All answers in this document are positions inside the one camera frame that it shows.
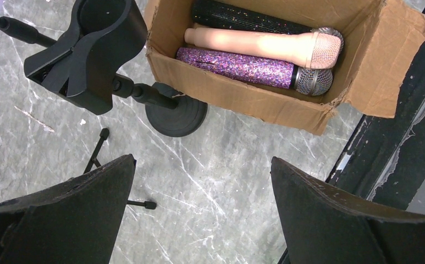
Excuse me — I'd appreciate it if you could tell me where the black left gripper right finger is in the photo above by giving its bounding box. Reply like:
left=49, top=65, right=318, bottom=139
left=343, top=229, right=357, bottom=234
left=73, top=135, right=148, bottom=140
left=271, top=157, right=425, bottom=263

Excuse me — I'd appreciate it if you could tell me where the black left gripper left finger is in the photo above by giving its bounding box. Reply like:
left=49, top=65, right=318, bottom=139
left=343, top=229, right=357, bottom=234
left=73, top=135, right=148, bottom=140
left=0, top=155, right=136, bottom=263

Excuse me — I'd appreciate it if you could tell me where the brown cardboard box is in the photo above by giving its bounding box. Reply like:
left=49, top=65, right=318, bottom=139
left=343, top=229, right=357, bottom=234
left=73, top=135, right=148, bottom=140
left=144, top=0, right=425, bottom=135

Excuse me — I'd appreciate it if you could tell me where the purple glitter microphone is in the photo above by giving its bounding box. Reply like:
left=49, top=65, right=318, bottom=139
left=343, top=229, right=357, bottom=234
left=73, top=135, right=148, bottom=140
left=176, top=47, right=333, bottom=96

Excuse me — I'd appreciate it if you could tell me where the pink peach microphone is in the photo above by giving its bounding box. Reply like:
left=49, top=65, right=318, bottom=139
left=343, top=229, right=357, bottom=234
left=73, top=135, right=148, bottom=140
left=184, top=27, right=342, bottom=69

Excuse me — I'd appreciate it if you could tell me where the black glitter microphone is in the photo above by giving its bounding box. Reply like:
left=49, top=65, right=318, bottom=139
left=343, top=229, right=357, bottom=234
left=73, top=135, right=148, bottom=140
left=192, top=0, right=344, bottom=47

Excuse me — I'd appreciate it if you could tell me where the black round-base clip stand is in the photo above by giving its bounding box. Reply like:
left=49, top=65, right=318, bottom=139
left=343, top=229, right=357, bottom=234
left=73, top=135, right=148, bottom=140
left=0, top=0, right=208, bottom=138

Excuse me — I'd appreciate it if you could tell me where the black tripod shock-mount stand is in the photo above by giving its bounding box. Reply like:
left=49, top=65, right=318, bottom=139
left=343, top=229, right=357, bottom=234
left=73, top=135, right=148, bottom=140
left=84, top=128, right=157, bottom=210

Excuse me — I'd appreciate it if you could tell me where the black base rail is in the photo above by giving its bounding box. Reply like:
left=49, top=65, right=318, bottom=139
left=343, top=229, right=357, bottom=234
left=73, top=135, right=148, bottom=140
left=324, top=8, right=425, bottom=212

